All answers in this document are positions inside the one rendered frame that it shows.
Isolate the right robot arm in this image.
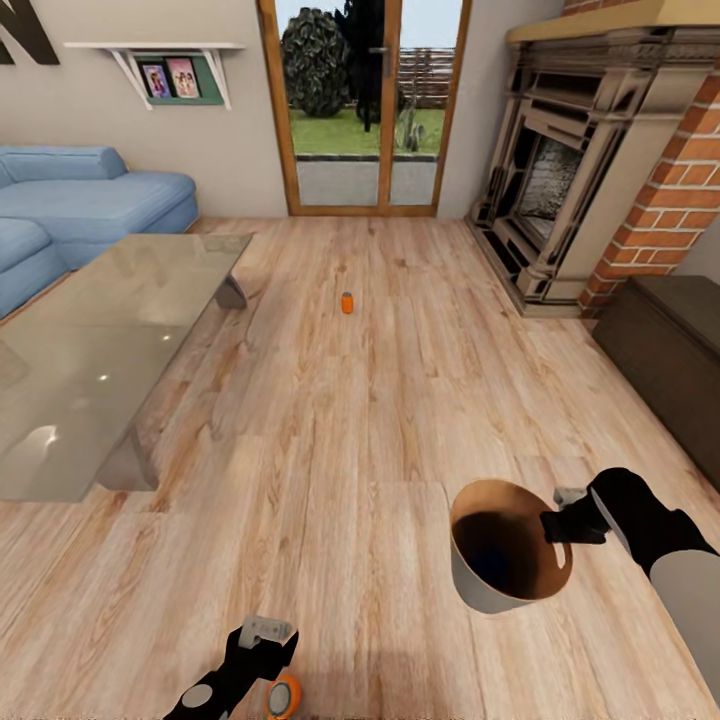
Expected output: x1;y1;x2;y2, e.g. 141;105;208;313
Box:
540;467;720;711

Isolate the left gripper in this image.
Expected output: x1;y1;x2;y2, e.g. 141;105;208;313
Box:
224;630;299;695

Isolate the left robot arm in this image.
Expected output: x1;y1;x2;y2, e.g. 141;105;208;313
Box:
163;615;299;720

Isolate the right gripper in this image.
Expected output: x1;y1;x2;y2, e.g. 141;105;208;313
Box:
540;499;606;545

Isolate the trash can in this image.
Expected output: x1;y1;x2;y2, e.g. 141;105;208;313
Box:
448;479;574;614

